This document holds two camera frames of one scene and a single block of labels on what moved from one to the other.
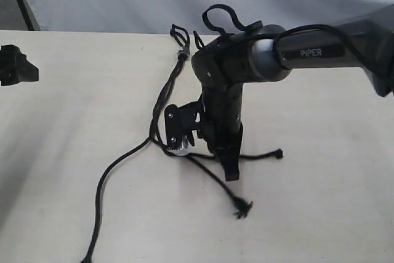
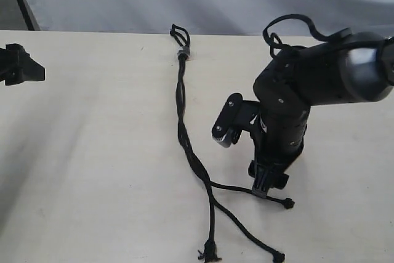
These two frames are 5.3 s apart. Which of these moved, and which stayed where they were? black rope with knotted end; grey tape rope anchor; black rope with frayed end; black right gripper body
Moved: black rope with frayed end; black right gripper body; black rope with knotted end
Stayed: grey tape rope anchor
